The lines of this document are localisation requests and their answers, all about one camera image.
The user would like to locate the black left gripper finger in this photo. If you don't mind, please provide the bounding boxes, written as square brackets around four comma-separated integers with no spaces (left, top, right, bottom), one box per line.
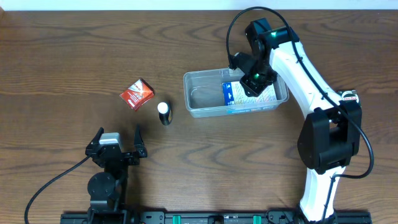
[134,124,145,152]
[92,127,104,144]

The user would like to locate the blue fever patch box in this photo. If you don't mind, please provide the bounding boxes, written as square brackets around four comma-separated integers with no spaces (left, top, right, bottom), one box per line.
[222,82,277,106]

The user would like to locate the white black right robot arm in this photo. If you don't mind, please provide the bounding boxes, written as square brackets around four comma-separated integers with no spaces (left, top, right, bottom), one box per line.
[231,19,362,223]

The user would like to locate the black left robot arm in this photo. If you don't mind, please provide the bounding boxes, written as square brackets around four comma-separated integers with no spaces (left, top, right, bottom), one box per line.
[85,126,147,213]

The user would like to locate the clear plastic container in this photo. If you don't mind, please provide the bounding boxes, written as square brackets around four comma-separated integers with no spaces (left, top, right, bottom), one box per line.
[183,68,289,118]

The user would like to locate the black bottle white cap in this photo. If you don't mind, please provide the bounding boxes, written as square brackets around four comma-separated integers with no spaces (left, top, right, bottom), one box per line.
[157,101,172,126]

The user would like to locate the red packet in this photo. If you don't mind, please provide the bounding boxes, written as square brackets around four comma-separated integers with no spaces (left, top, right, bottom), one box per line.
[119,78,155,111]

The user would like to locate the green round sachet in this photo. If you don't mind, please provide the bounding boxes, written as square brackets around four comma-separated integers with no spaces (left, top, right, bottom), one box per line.
[337,90,360,104]

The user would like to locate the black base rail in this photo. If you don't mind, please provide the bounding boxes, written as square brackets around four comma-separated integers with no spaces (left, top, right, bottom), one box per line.
[60,210,373,224]

